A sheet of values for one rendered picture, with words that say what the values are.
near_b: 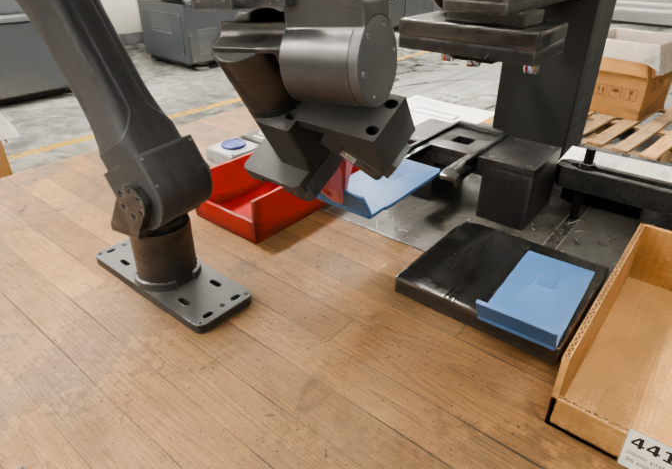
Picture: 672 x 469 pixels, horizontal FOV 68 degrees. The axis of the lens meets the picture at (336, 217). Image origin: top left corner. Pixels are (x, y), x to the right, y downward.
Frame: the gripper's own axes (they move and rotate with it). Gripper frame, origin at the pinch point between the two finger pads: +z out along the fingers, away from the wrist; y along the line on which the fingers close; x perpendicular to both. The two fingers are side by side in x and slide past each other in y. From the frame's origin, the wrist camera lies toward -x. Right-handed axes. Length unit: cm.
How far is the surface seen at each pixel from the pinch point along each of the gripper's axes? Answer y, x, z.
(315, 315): -10.6, -2.3, 5.8
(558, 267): 7.9, -19.1, 14.1
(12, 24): 87, 437, 105
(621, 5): 772, 170, 565
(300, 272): -6.8, 3.9, 8.3
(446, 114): 46, 19, 41
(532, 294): 2.5, -18.7, 10.8
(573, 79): 43.8, -7.4, 23.0
